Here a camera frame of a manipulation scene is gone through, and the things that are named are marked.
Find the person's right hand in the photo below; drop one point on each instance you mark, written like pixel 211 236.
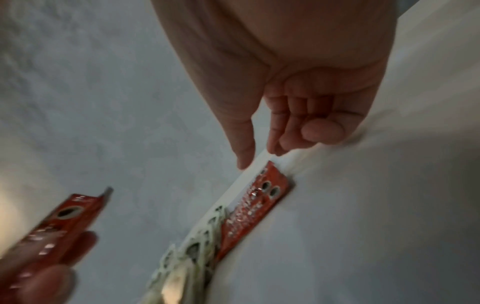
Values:
pixel 270 50

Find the person's left hand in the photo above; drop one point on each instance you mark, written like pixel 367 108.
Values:
pixel 45 279

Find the red circuit board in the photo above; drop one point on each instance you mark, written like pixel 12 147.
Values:
pixel 255 204
pixel 56 225

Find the stack of cream circuit boards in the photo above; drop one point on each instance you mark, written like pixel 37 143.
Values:
pixel 191 258

